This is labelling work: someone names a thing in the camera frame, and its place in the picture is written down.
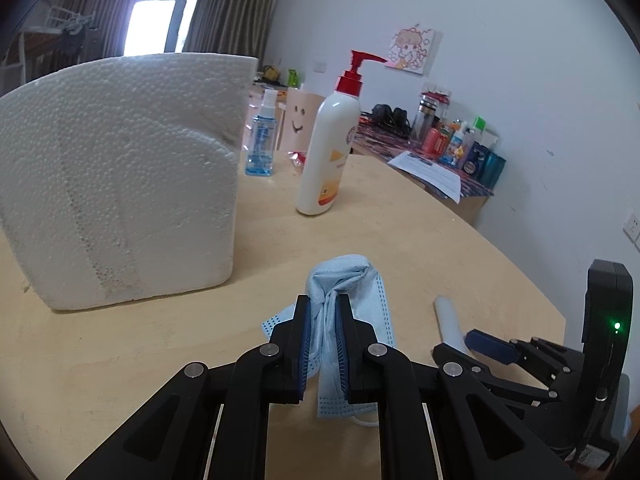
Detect white lotion pump bottle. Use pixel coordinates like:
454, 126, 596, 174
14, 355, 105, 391
296, 50, 388, 217

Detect white foam box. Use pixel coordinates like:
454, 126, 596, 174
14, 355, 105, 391
0, 52, 260, 311

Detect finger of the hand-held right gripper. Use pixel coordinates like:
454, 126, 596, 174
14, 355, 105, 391
465, 329, 585, 387
432, 344, 559, 407

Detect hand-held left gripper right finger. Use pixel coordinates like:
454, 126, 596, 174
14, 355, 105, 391
334, 294, 581, 480

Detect glass balcony door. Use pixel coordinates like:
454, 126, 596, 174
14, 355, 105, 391
122, 0, 213, 57

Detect white wall socket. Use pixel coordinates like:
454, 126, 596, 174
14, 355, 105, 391
622, 211, 640, 251

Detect printed paper sheet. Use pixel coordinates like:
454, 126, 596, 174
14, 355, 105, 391
387, 151, 463, 205

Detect clear thermos bottle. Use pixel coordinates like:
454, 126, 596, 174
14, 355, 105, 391
410, 92, 443, 141

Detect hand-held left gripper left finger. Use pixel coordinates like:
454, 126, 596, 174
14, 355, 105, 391
65, 294, 313, 480

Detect red can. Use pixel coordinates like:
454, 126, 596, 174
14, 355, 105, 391
421, 127, 448, 158

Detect blue spray bottle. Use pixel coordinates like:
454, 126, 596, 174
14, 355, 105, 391
245, 89, 277, 177

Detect blue face mask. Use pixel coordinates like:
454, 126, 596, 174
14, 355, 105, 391
260, 254, 396, 428

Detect white metal bunk bed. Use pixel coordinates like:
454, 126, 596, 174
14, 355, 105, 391
2, 5, 108, 91

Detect black headphones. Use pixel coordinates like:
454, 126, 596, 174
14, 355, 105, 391
371, 103, 412, 133

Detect cartoon wall picture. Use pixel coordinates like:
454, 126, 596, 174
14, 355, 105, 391
385, 25, 443, 75

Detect small white bottle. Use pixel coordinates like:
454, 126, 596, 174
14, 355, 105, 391
447, 121, 468, 166

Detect smiley face paper cup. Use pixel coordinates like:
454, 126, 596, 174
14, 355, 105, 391
277, 87, 323, 153

